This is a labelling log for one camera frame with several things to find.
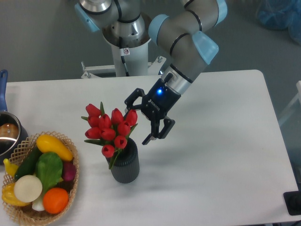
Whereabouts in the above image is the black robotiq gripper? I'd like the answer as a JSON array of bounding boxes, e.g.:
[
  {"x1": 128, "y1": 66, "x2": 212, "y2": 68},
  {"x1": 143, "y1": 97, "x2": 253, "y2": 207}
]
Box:
[{"x1": 124, "y1": 78, "x2": 182, "y2": 145}]

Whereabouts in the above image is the red tulip bouquet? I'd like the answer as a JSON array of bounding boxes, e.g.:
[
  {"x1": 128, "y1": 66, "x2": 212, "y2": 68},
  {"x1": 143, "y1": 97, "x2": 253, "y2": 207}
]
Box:
[{"x1": 81, "y1": 103, "x2": 138, "y2": 169}]

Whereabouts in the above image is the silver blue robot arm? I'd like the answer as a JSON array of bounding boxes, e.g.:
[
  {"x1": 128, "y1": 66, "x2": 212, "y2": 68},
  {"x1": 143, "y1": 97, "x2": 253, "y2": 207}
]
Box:
[{"x1": 75, "y1": 0, "x2": 227, "y2": 145}]

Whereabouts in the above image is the dark grey ribbed vase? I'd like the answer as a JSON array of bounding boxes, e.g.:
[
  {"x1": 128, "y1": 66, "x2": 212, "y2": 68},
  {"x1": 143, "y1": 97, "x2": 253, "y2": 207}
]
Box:
[{"x1": 111, "y1": 138, "x2": 140, "y2": 184}]

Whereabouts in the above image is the purple red onion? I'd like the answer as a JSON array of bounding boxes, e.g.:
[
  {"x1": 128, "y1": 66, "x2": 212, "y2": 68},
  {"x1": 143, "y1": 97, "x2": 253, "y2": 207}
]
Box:
[{"x1": 62, "y1": 162, "x2": 77, "y2": 181}]

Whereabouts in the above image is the yellow squash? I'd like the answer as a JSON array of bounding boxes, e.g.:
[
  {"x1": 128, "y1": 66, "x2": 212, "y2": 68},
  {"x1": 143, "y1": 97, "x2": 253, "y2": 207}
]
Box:
[{"x1": 36, "y1": 134, "x2": 73, "y2": 161}]

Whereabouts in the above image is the green lettuce leaf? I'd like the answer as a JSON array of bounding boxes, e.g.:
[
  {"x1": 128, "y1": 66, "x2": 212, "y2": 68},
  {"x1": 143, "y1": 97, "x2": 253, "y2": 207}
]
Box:
[{"x1": 35, "y1": 152, "x2": 63, "y2": 195}]

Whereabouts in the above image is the orange fruit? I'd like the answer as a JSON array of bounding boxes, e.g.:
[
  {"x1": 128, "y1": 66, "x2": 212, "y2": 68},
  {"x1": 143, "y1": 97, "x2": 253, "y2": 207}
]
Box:
[{"x1": 43, "y1": 187, "x2": 69, "y2": 214}]

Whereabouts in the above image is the dark green cucumber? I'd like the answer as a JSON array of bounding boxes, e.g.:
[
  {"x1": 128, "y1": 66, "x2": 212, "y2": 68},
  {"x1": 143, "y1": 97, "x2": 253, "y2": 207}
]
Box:
[{"x1": 14, "y1": 146, "x2": 42, "y2": 181}]

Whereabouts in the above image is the yellow bell pepper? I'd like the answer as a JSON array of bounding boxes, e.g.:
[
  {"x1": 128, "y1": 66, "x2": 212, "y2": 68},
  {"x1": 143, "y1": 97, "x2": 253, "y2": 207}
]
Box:
[{"x1": 2, "y1": 183, "x2": 30, "y2": 207}]

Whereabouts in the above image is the blue plastic bag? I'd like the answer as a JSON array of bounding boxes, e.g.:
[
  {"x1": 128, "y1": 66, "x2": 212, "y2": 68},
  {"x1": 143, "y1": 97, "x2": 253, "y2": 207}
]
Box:
[{"x1": 256, "y1": 0, "x2": 301, "y2": 44}]

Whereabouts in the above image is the black device at table edge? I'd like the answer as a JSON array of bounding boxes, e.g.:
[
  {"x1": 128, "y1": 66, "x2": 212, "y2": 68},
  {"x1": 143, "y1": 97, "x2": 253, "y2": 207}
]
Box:
[{"x1": 283, "y1": 191, "x2": 301, "y2": 216}]

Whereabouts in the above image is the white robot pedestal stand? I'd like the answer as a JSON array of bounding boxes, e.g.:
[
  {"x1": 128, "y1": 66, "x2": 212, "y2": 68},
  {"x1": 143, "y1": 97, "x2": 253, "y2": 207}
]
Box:
[{"x1": 81, "y1": 43, "x2": 166, "y2": 79}]

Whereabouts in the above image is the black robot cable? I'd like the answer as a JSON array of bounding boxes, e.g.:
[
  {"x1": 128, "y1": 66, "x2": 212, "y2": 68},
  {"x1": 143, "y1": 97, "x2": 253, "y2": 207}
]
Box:
[{"x1": 119, "y1": 37, "x2": 130, "y2": 77}]

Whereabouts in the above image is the blue handled saucepan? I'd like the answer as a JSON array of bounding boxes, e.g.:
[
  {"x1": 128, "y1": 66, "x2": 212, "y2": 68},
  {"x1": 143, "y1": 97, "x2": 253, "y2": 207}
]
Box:
[{"x1": 0, "y1": 69, "x2": 28, "y2": 165}]

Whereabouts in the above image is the white frame at right edge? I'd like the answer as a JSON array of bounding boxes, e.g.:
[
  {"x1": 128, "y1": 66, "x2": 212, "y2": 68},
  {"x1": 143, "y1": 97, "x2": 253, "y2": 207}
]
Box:
[{"x1": 278, "y1": 81, "x2": 301, "y2": 127}]

